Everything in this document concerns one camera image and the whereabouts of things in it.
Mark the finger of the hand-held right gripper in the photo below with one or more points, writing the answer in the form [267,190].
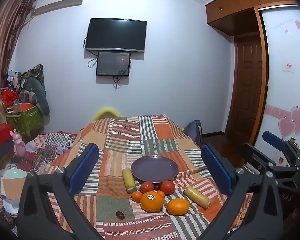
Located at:
[273,140]
[252,155]

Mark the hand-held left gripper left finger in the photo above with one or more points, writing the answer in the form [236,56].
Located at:
[83,172]

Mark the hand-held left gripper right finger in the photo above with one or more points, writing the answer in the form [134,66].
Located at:
[216,172]

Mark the corn piece with pale husk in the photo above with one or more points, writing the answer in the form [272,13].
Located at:
[196,196]

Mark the smooth yellow corn piece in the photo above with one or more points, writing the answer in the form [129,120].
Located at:
[129,181]

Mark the red tomato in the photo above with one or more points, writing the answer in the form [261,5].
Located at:
[167,187]
[146,187]

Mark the plain orange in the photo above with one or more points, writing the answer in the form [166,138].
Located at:
[178,207]

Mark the small mandarin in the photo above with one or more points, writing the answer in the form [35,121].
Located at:
[135,196]
[162,193]

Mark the purple plate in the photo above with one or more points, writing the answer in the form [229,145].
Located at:
[152,167]

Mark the large orange with sticker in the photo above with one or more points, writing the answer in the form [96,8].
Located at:
[152,205]

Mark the small jar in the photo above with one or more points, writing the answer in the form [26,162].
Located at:
[293,140]

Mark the floral checkered bedspread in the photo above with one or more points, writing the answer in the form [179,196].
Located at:
[52,142]

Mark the white wardrobe door with hearts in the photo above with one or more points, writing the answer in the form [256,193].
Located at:
[282,92]

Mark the small dark red fruit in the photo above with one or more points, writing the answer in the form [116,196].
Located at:
[120,215]
[156,187]

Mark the brown wooden door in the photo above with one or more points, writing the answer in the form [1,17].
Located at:
[247,87]

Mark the yellow chair back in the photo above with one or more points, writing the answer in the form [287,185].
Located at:
[106,112]

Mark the pink toy figure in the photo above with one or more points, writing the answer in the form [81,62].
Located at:
[18,143]

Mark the brown cardboard sheet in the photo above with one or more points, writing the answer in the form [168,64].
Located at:
[12,188]

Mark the red white sticker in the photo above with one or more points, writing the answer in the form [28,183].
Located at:
[289,66]

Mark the green storage box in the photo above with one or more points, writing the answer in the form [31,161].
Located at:
[27,121]

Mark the stack of white dishes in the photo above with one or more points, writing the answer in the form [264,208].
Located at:
[11,206]

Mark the orange box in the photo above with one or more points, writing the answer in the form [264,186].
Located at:
[22,107]

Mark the red box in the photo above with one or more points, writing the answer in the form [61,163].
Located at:
[1,133]

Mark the red plastic bag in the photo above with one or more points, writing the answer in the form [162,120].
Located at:
[9,97]

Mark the dark patterned pillow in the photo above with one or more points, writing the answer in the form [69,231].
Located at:
[36,71]

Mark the wooden overhead cabinet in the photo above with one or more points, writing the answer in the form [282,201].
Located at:
[230,12]

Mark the brown striped curtain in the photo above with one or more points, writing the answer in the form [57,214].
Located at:
[2,42]

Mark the white air conditioner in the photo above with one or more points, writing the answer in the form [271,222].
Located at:
[60,0]

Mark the small black wall monitor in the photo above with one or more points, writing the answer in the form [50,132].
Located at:
[112,63]

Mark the black wall television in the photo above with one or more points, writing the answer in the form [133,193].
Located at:
[115,33]

